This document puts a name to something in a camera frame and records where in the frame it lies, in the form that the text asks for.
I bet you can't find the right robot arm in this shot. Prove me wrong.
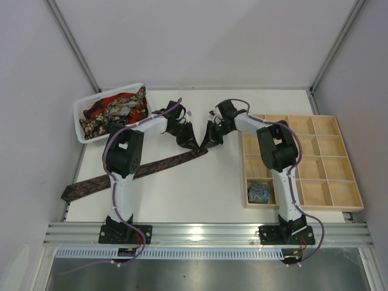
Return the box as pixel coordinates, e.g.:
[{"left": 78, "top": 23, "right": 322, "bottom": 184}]
[{"left": 201, "top": 99, "right": 307, "bottom": 244}]

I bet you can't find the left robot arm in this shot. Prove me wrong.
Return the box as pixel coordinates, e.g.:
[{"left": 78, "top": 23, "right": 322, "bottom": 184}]
[{"left": 98, "top": 99, "right": 199, "bottom": 244}]

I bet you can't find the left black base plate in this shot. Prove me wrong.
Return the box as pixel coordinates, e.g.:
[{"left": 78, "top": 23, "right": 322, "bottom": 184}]
[{"left": 98, "top": 223, "right": 152, "bottom": 244}]

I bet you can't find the aluminium frame post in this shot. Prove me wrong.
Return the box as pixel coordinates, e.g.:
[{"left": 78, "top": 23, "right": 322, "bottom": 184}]
[
  {"left": 309, "top": 0, "right": 367, "bottom": 92},
  {"left": 44, "top": 0, "right": 101, "bottom": 93}
]

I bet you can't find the right aluminium frame post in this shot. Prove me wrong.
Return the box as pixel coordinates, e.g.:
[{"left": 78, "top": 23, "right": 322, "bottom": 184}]
[{"left": 309, "top": 0, "right": 367, "bottom": 92}]

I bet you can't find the white plastic basket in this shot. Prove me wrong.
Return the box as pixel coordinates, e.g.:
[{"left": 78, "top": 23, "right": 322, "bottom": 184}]
[{"left": 73, "top": 82, "right": 153, "bottom": 146}]

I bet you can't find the white slotted cable duct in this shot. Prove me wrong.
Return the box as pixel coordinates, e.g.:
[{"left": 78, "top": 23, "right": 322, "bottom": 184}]
[{"left": 55, "top": 247, "right": 284, "bottom": 260}]

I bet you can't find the left aluminium frame post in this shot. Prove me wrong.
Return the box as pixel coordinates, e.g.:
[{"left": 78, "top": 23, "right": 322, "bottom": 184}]
[{"left": 44, "top": 0, "right": 101, "bottom": 93}]

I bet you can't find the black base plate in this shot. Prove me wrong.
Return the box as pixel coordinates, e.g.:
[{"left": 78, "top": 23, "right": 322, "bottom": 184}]
[
  {"left": 98, "top": 223, "right": 152, "bottom": 244},
  {"left": 259, "top": 225, "right": 316, "bottom": 246}
]

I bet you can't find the dark paisley necktie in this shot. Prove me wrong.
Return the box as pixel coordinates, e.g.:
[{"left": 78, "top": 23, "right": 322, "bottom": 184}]
[{"left": 61, "top": 149, "right": 208, "bottom": 202}]

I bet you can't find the rolled grey tie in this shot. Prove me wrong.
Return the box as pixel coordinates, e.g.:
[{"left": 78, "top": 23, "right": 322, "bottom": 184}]
[{"left": 247, "top": 182, "right": 271, "bottom": 204}]

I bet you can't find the wooden compartment tray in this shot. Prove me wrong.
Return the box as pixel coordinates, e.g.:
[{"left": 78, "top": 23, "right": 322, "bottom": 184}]
[{"left": 241, "top": 115, "right": 364, "bottom": 212}]

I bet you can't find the red patterned tie in basket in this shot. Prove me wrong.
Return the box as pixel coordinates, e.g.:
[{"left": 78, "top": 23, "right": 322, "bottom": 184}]
[{"left": 79, "top": 93, "right": 149, "bottom": 127}]

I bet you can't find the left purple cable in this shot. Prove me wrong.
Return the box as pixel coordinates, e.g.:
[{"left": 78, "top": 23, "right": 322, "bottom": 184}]
[{"left": 59, "top": 96, "right": 183, "bottom": 275}]

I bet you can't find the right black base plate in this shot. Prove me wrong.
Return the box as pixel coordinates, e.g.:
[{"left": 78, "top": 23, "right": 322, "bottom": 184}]
[{"left": 259, "top": 225, "right": 316, "bottom": 246}]

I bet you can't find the brown floral tie in basket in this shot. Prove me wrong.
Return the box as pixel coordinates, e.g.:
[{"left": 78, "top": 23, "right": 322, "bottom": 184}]
[{"left": 79, "top": 85, "right": 149, "bottom": 140}]

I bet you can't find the aluminium rail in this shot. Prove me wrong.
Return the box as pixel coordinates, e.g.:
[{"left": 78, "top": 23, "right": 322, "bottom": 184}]
[{"left": 43, "top": 222, "right": 373, "bottom": 247}]

